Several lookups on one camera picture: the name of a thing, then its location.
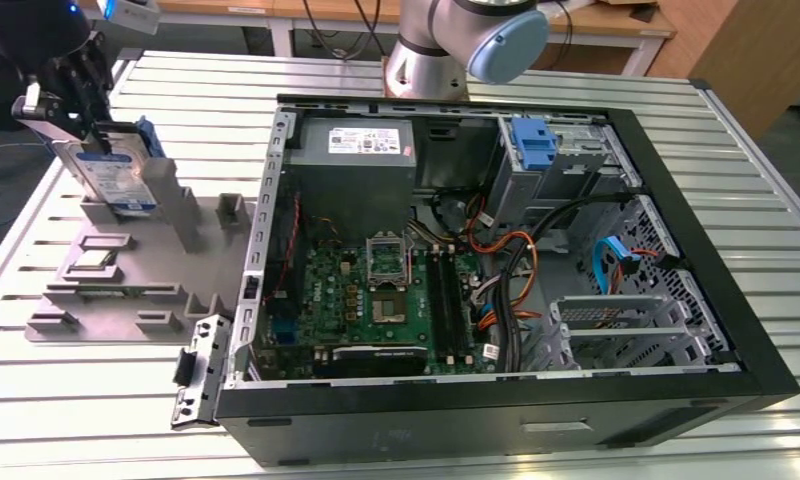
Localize CPU socket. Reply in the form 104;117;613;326
371;289;419;326

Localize black cable bundle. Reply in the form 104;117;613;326
492;192;641;374

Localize black graphics card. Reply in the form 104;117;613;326
312;342;432;379

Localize grey slot retainer bracket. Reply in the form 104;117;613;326
169;312;236;431

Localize wooden cabinet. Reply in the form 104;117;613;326
652;0;800;141

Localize brown cardboard box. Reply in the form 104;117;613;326
596;0;665;24

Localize grey parts rack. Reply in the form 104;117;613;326
22;159;258;346

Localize grey metal disk bay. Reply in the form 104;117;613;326
549;294;728;372

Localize wooden desk white frame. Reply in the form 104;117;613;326
109;0;679;76

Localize pale floor cable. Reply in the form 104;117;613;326
0;141;52;157

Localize red orange power wire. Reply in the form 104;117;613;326
609;248;685;299

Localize green RAM stick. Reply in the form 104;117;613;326
78;287;145;301

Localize green motherboard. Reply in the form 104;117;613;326
252;239;501;376

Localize black open PC case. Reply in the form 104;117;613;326
212;92;800;469

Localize thin black hanging cable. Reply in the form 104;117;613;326
304;0;389;60

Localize grey metal drive cage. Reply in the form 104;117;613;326
492;114;641;236

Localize metal socket cover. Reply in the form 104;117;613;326
364;232;415;294

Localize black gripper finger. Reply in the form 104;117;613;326
50;49;116;156
84;30;120;125

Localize black RAM slot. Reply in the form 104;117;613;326
424;243;452;366
444;243;476;367

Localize yellow black power wires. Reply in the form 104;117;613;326
404;217;461;246

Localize grey power supply unit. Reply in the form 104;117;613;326
282;117;420;246

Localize blue plastic drive latch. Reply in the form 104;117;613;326
509;118;559;171

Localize orange wire bundle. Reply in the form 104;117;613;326
467;229;545;334

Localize silver CPU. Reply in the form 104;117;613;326
69;249;118;271

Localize blue data wire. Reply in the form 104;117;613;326
592;237;641;301

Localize grey white wire bundle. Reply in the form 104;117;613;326
467;274;508;307

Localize hard disk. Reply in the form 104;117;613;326
29;115;165;217

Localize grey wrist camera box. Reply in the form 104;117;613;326
102;0;162;36

